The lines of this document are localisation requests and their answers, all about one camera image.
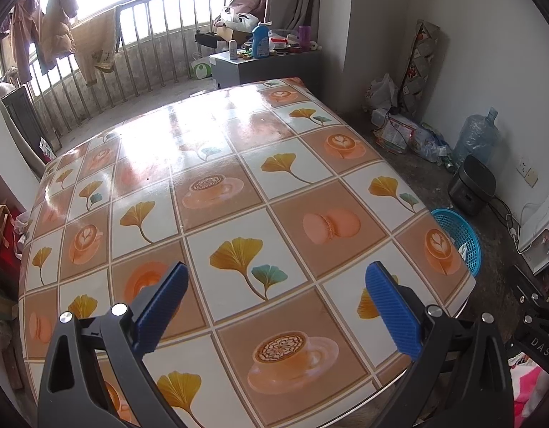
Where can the beige hanging cloth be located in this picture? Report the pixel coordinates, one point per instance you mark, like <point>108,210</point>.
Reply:
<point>96,40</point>

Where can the blue plastic basket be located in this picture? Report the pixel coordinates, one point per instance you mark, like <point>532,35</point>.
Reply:
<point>464,232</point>

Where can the pink hanging garment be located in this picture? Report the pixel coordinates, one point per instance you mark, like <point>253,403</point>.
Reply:
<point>24,35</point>

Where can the pink patterned cloth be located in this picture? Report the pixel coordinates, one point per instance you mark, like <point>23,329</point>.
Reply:
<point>535,392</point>

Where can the purple cup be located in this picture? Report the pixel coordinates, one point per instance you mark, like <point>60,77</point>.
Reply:
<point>304,38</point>

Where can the peach puffer jacket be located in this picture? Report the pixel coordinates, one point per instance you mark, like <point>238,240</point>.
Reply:
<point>58,13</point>

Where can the blue detergent bottle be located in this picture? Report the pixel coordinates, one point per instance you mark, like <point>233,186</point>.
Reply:
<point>260,42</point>

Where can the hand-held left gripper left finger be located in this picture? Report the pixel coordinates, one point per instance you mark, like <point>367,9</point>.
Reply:
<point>163,307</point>

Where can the grey cabinet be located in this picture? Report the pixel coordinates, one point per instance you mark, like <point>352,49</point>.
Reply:
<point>265,69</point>

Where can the large blue water jug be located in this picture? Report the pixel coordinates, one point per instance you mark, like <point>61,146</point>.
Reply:
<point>476,138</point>

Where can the white plastic bag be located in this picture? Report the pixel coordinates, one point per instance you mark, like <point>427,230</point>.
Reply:
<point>382,93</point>
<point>236,18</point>

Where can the dark grey rice cooker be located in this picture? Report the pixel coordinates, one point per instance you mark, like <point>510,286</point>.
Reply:
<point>472,185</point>

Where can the dark wooden board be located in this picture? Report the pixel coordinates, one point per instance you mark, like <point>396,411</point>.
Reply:
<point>22,125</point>

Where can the green and white paper bag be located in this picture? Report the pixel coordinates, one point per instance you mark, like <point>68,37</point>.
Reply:
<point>201,67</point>

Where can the white wall socket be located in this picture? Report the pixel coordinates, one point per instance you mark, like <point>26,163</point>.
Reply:
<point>527,173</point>

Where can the cardboard box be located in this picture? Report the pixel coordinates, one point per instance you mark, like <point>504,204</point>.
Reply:
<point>232,35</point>

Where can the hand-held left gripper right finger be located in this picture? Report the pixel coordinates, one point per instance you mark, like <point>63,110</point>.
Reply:
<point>392,312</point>

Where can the pile of food packets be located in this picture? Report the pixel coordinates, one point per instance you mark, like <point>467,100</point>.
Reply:
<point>408,136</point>

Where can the pile of colourful small items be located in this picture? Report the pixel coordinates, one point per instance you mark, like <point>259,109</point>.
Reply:
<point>285,47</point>

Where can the long patterned box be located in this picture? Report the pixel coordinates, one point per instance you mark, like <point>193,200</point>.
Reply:
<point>419,67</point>

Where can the white desktop appliance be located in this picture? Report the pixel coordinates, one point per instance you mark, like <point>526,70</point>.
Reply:
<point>539,232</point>

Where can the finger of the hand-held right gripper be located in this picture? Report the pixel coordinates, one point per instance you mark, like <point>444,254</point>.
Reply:
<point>526,290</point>

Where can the small white bottle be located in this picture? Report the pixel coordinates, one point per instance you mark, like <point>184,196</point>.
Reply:
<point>233,50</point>

